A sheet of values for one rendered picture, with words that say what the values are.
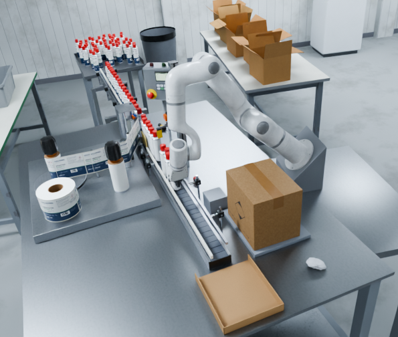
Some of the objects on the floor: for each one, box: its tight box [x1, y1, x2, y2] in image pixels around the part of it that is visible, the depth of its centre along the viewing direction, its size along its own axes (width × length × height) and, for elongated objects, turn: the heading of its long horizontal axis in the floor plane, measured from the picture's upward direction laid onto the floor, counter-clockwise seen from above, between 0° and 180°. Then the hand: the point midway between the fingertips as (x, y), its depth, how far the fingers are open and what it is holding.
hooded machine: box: [310, 0, 367, 58], centre depth 634 cm, size 66×59×132 cm
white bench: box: [0, 72, 52, 235], centre depth 390 cm, size 190×75×80 cm, turn 18°
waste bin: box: [140, 26, 177, 64], centre depth 622 cm, size 54×54×68 cm
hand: (177, 183), depth 221 cm, fingers closed, pressing on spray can
